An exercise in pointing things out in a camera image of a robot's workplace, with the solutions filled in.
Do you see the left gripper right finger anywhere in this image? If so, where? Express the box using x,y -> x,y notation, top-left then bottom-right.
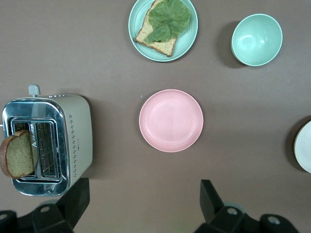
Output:
194,179 -> 299,233

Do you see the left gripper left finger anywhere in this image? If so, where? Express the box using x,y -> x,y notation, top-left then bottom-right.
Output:
0,178 -> 90,233

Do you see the pink shallow plate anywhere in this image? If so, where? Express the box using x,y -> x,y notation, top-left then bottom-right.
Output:
138,89 -> 204,153

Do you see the toast slice in toaster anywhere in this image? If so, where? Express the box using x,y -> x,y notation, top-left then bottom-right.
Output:
0,129 -> 38,180

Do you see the beige and chrome toaster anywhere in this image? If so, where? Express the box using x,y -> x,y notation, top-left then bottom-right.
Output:
1,84 -> 93,197

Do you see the beige shallow plate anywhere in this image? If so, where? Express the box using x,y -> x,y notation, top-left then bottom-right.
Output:
293,120 -> 311,174

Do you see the brown table cover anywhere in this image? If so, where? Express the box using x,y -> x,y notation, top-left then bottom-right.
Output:
0,0 -> 311,233

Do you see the pale green plate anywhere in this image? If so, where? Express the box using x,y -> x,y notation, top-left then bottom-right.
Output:
128,0 -> 199,62

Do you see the brown bread slice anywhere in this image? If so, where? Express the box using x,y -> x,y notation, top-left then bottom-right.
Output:
135,0 -> 179,58

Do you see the pale green bowl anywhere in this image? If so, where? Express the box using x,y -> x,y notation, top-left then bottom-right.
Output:
230,13 -> 283,67

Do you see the green lettuce leaf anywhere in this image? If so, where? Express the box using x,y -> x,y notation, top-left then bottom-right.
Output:
145,0 -> 191,44

